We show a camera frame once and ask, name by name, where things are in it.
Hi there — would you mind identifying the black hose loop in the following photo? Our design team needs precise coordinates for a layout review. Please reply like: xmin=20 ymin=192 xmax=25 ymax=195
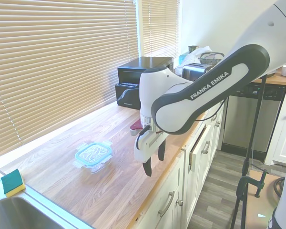
xmin=273 ymin=177 xmax=286 ymax=199

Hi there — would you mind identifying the wide beige window blind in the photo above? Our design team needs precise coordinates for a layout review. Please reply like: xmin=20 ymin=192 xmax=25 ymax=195
xmin=0 ymin=0 xmax=138 ymax=162

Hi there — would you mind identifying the brown wooden board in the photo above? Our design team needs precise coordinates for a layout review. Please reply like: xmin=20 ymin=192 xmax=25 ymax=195
xmin=233 ymin=168 xmax=286 ymax=229

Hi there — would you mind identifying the narrow beige window blind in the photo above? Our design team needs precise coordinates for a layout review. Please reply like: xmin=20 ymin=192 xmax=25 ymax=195
xmin=141 ymin=0 xmax=182 ymax=59

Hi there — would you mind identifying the white plastic bag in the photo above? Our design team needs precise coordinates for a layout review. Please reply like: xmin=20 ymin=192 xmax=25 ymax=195
xmin=178 ymin=45 xmax=214 ymax=70

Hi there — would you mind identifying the black toaster oven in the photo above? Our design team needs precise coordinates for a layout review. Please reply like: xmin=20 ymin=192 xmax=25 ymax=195
xmin=117 ymin=56 xmax=174 ymax=84

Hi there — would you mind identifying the black camera tripod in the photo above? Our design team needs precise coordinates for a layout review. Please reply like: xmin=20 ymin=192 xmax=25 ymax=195
xmin=230 ymin=73 xmax=268 ymax=229

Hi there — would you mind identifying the stainless steel double sink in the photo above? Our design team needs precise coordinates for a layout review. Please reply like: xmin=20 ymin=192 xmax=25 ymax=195
xmin=0 ymin=190 xmax=96 ymax=229

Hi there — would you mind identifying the silver toaster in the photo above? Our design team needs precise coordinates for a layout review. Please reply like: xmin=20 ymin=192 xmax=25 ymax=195
xmin=182 ymin=62 xmax=212 ymax=81

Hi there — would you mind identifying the yellow and green sponge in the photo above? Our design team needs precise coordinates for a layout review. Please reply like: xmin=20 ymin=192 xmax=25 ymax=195
xmin=0 ymin=168 xmax=27 ymax=198

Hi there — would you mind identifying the green clamp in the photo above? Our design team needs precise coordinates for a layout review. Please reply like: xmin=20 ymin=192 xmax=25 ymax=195
xmin=238 ymin=164 xmax=269 ymax=198

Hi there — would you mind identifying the stainless steel dishwasher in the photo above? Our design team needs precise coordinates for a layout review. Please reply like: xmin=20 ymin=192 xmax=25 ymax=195
xmin=223 ymin=82 xmax=286 ymax=153

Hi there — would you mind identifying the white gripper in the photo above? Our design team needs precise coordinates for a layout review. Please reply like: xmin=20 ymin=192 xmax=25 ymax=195
xmin=134 ymin=130 xmax=167 ymax=177

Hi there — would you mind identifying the clear glass food container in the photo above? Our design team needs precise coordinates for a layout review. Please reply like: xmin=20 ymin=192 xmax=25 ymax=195
xmin=82 ymin=156 xmax=112 ymax=175

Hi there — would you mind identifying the dark wire basket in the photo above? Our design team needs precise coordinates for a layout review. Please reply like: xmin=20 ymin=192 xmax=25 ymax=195
xmin=200 ymin=51 xmax=225 ymax=65

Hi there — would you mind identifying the black glossy box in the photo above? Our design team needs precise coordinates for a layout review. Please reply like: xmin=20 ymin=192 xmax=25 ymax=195
xmin=114 ymin=82 xmax=142 ymax=110

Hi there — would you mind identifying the white base cabinet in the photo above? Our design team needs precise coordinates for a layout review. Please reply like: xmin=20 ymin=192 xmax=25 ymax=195
xmin=264 ymin=84 xmax=286 ymax=166
xmin=131 ymin=102 xmax=229 ymax=229

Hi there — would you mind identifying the brushed metal drawer pull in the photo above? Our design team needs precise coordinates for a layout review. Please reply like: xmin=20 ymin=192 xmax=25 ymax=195
xmin=201 ymin=140 xmax=211 ymax=155
xmin=158 ymin=190 xmax=176 ymax=218

